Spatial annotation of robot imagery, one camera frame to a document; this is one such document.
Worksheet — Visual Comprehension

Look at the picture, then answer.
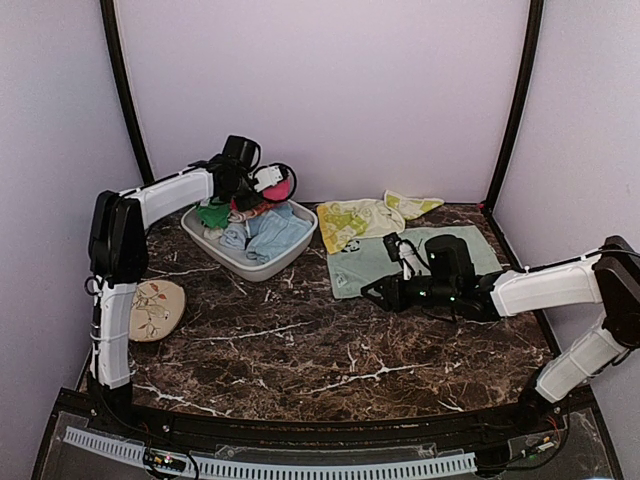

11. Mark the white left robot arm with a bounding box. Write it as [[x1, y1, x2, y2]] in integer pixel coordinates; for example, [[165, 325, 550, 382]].
[[85, 135, 261, 390]]

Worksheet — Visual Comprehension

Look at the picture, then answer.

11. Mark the light blue rolled towel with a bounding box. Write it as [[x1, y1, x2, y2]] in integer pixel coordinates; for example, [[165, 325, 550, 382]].
[[244, 203, 313, 265]]

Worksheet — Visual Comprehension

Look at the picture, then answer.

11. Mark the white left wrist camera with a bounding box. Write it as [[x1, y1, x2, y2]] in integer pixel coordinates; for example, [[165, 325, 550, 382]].
[[252, 163, 289, 192]]

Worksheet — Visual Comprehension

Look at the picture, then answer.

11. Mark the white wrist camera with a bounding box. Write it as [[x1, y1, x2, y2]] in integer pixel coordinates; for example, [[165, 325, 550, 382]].
[[383, 233, 422, 280], [252, 163, 289, 192]]

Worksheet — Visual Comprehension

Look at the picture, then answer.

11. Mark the mint green panda towel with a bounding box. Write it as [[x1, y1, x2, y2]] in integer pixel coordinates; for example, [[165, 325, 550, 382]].
[[327, 226, 502, 299]]

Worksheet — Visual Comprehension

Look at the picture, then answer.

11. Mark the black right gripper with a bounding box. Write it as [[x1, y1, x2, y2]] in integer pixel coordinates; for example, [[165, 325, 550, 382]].
[[362, 270, 458, 312]]

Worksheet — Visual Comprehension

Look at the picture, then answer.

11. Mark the black corner post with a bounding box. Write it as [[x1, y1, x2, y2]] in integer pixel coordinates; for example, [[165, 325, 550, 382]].
[[99, 0, 156, 187], [483, 0, 545, 215]]

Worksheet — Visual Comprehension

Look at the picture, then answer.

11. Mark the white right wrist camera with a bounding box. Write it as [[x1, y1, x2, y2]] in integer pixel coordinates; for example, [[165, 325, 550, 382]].
[[383, 233, 422, 280]]

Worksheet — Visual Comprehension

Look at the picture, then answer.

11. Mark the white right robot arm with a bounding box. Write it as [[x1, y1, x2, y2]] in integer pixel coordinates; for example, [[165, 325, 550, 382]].
[[361, 234, 639, 434]]

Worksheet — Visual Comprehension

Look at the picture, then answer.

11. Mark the black left corner post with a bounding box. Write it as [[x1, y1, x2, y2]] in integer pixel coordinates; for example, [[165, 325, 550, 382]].
[[99, 0, 156, 187]]

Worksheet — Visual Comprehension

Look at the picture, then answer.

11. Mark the pink microfibre towel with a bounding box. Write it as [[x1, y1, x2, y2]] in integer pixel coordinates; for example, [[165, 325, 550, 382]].
[[261, 179, 290, 202]]

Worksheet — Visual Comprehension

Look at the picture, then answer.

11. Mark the grey plastic basin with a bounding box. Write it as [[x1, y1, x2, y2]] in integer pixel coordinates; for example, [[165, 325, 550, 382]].
[[181, 201, 318, 282]]

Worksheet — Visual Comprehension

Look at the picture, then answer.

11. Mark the green rolled towel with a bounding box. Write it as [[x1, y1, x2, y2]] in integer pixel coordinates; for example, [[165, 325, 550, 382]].
[[196, 200, 231, 229]]

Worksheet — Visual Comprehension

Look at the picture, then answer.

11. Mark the yellow green patterned towel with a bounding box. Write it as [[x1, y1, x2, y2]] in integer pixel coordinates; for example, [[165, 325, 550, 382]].
[[316, 190, 445, 254]]

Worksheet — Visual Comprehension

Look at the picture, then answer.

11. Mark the small blue rolled towel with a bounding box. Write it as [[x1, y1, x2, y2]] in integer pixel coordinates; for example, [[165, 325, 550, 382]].
[[219, 223, 250, 260]]

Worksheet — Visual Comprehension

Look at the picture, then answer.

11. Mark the orange rolled towel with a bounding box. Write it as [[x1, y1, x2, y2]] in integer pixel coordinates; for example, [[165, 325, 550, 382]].
[[228, 201, 277, 223]]

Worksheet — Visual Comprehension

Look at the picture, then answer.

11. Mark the round painted ceramic plate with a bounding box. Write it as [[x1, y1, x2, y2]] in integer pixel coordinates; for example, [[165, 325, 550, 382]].
[[129, 280, 186, 343]]

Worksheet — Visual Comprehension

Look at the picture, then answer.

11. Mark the grey slotted cable duct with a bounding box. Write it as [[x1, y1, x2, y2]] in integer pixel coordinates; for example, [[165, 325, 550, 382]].
[[62, 427, 477, 479]]

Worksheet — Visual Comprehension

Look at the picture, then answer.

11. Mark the black left camera cable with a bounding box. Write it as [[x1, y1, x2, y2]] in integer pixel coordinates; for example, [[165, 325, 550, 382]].
[[269, 160, 300, 201]]

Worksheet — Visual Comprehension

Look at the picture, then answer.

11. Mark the black right corner post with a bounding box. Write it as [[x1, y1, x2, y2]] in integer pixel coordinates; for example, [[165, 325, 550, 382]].
[[483, 0, 545, 215]]

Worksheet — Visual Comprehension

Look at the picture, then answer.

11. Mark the black front table rail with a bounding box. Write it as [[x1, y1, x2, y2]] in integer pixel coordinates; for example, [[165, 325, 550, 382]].
[[42, 378, 568, 450]]

